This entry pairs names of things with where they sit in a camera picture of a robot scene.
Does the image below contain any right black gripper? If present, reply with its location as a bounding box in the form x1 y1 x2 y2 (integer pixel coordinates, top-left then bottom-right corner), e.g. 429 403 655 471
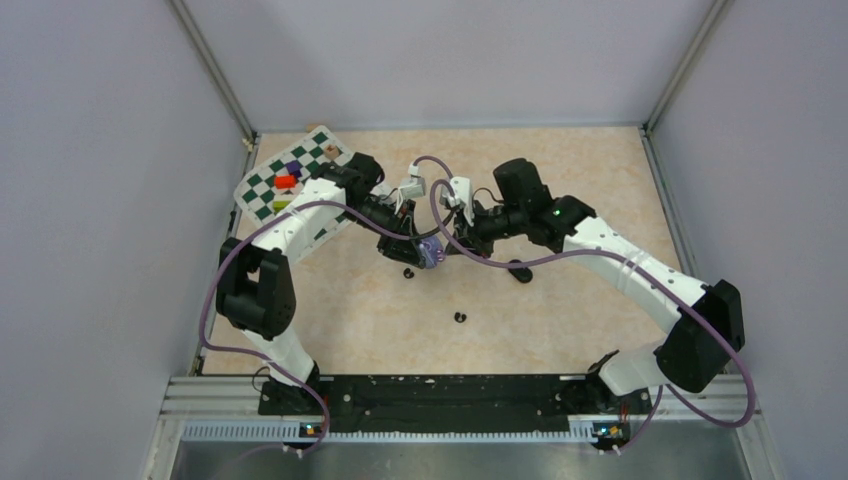
446 198 527 260

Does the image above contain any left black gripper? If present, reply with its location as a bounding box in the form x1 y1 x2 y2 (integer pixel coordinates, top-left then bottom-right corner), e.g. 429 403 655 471
342 197 426 268

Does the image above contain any lavender earbud charging case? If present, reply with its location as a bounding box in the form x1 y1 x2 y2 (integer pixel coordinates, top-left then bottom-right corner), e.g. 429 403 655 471
418 236 446 269

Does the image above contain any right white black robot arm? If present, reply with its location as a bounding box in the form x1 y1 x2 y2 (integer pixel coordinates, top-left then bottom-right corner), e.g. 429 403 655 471
438 158 745 412

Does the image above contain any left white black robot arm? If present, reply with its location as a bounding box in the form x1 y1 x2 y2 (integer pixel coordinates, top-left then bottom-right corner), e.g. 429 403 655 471
211 153 428 414

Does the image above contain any black earbud charging case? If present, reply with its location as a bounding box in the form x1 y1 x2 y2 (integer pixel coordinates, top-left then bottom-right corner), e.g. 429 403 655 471
509 267 534 284

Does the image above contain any wooden cube piece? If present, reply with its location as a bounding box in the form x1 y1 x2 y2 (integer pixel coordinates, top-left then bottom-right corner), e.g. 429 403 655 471
323 145 340 160

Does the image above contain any lime green block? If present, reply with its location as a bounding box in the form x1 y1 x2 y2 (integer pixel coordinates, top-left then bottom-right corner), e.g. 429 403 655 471
271 197 292 214

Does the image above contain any purple block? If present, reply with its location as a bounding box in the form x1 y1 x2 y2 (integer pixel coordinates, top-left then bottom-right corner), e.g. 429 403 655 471
286 160 302 178

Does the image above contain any red block upper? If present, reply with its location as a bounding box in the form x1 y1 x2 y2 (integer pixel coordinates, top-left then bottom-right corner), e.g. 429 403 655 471
273 175 298 190

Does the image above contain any green white chessboard mat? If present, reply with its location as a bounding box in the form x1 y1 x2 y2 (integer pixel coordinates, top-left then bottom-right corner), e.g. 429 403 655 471
234 125 398 264

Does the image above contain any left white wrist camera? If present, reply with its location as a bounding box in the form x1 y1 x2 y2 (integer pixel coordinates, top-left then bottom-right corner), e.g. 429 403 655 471
395 165 426 213

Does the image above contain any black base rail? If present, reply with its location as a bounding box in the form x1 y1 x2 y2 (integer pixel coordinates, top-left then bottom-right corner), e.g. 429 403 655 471
258 374 651 434

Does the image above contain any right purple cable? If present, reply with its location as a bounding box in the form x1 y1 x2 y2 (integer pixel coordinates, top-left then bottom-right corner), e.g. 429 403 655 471
429 178 758 455

